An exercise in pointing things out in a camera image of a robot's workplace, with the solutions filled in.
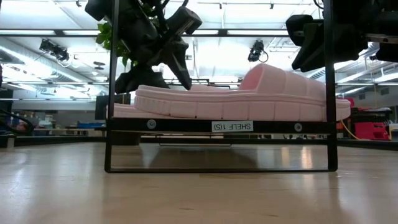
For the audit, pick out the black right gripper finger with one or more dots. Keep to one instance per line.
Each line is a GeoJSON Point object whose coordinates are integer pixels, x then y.
{"type": "Point", "coordinates": [311, 49]}

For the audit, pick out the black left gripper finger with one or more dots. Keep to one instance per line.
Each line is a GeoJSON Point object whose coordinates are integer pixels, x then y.
{"type": "Point", "coordinates": [140, 79]}
{"type": "Point", "coordinates": [178, 59]}

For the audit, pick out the pink slide sandal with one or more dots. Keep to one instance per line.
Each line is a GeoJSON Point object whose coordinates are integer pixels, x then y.
{"type": "Point", "coordinates": [233, 109]}
{"type": "Point", "coordinates": [124, 111]}

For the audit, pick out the black-framed wooden shelf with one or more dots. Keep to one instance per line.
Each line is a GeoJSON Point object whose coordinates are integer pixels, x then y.
{"type": "Point", "coordinates": [186, 126]}

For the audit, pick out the green potted plant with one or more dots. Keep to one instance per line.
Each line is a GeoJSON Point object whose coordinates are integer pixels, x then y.
{"type": "Point", "coordinates": [104, 37]}

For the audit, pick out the black storage rack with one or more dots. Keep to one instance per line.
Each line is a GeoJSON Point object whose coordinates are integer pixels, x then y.
{"type": "Point", "coordinates": [370, 113]}

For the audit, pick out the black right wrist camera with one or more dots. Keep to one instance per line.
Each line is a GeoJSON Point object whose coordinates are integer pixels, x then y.
{"type": "Point", "coordinates": [298, 25]}

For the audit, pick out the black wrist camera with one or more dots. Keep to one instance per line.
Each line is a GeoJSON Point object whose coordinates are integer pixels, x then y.
{"type": "Point", "coordinates": [298, 25]}
{"type": "Point", "coordinates": [185, 18]}

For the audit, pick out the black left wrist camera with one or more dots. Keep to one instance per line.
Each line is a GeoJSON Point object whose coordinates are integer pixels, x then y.
{"type": "Point", "coordinates": [185, 18]}

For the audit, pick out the black aluminium rig frame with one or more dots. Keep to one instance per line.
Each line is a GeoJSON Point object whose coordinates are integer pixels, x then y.
{"type": "Point", "coordinates": [62, 140]}

